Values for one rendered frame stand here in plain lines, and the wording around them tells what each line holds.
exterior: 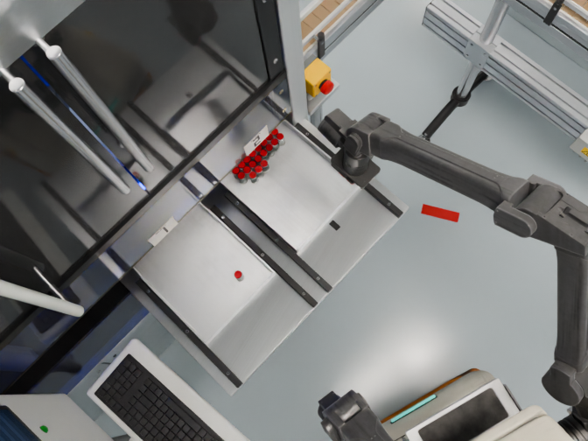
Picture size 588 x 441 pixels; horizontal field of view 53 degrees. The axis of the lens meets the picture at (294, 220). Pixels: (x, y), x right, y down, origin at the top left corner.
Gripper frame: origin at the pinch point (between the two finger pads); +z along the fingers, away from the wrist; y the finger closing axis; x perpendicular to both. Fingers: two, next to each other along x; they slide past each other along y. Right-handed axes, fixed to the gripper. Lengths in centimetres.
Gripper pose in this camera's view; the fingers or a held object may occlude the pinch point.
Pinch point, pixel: (353, 177)
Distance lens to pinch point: 145.1
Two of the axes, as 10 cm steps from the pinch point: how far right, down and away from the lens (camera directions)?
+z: 0.5, 2.5, 9.7
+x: -7.0, 7.0, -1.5
